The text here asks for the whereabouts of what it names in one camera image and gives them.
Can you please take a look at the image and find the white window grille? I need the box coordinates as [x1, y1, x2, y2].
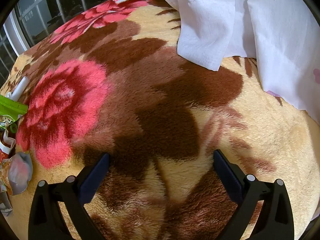
[0, 0, 160, 80]

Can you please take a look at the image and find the floral plush blanket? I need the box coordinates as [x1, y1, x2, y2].
[0, 0, 320, 240]

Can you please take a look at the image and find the white red crumpled wrapper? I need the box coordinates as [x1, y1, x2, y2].
[0, 130, 17, 164]

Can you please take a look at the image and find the green printed snack wrapper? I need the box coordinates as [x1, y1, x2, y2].
[0, 114, 17, 130]

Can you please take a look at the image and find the silver foil wrapper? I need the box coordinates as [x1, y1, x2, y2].
[0, 151, 34, 196]

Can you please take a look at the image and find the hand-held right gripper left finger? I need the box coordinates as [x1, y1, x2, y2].
[28, 152, 111, 240]

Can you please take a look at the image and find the white paper stick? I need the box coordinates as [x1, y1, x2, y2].
[11, 76, 30, 102]

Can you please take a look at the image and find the grey crumpled wrapper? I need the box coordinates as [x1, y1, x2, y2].
[0, 185, 13, 217]

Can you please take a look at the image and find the white floral cloth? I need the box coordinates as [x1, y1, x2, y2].
[153, 0, 320, 122]

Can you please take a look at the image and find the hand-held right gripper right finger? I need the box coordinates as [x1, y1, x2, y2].
[213, 149, 295, 240]

